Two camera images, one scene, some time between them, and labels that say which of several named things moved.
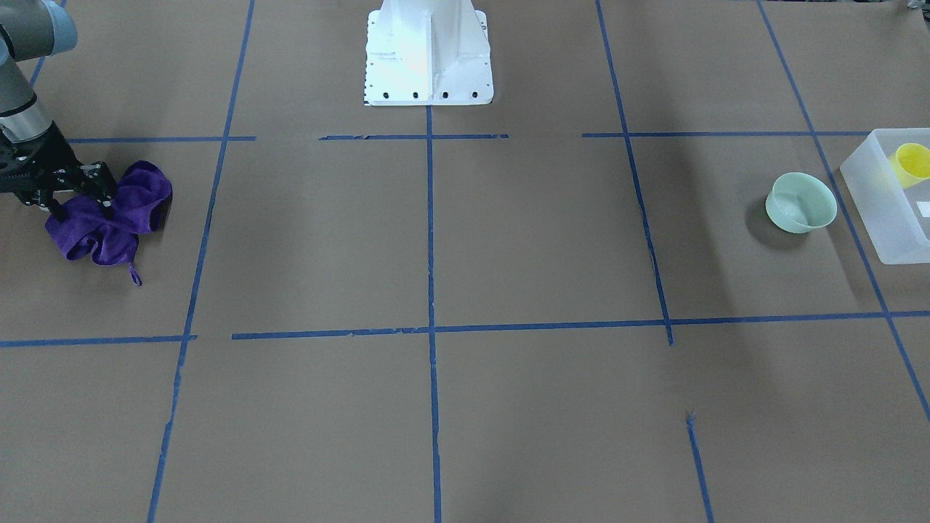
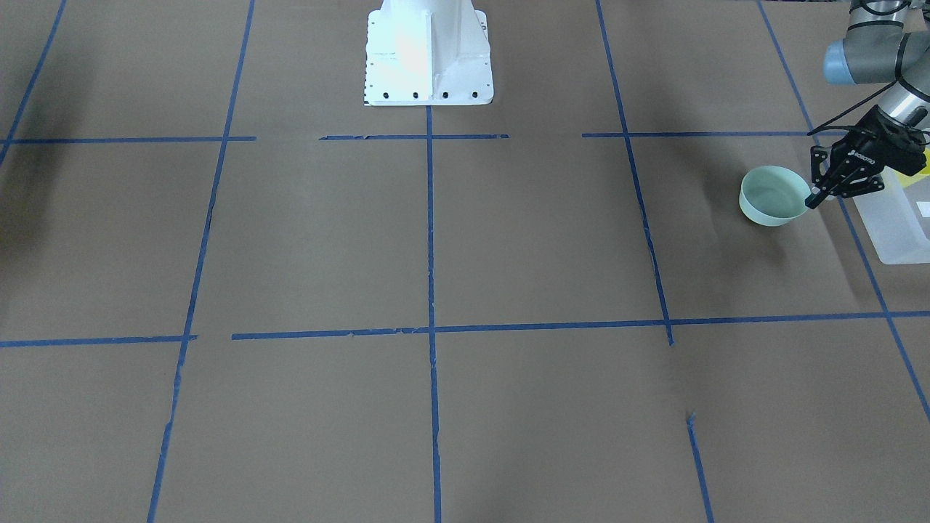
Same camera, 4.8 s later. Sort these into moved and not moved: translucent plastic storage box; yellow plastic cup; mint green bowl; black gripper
Moved: mint green bowl; black gripper
Not moved: yellow plastic cup; translucent plastic storage box
